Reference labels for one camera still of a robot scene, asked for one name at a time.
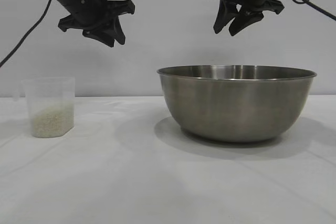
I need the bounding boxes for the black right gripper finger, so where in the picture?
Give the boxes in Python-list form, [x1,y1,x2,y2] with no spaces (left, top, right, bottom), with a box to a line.
[213,0,238,35]
[228,13,264,37]

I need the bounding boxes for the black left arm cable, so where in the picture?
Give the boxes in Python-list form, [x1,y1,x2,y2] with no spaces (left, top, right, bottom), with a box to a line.
[0,0,55,69]

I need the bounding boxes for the white tablecloth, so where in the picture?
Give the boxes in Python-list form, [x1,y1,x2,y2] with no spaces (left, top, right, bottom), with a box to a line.
[0,95,336,224]

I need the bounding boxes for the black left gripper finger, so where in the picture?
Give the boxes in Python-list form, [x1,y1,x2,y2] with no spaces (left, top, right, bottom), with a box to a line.
[104,15,126,45]
[82,24,116,48]

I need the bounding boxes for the clear plastic measuring cup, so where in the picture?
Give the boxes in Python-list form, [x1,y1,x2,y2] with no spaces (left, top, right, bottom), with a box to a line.
[12,76,76,138]

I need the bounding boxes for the stainless steel mixing bowl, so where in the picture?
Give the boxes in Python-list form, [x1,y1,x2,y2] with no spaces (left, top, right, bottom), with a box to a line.
[156,64,317,143]

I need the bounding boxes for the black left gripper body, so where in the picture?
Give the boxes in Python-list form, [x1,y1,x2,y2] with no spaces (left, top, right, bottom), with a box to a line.
[58,0,136,31]

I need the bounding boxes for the white rice grains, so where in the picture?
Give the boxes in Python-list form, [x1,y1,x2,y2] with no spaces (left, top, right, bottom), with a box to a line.
[31,103,75,138]

